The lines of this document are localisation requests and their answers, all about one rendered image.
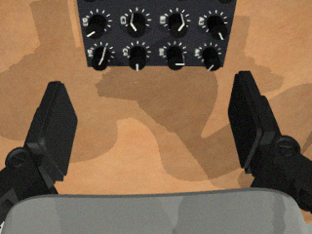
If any black knob box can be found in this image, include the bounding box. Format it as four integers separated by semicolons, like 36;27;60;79
77;0;237;71

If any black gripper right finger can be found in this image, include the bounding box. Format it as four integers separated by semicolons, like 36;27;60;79
228;71;312;214

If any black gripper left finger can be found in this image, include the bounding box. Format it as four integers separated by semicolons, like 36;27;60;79
0;81;78;225

